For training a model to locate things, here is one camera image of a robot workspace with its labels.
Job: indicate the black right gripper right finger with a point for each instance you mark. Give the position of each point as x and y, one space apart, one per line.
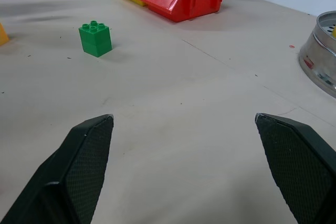
296 166

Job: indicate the green toy brick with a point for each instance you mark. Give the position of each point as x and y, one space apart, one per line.
95 39

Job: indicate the stainless steel steamer pot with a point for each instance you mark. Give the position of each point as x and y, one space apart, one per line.
321 51

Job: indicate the yellow object in steamer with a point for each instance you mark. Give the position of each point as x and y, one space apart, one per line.
334 32

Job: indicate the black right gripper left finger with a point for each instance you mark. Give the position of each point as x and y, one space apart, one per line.
78 171

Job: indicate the yellow toy block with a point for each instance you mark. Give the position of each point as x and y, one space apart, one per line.
2 35

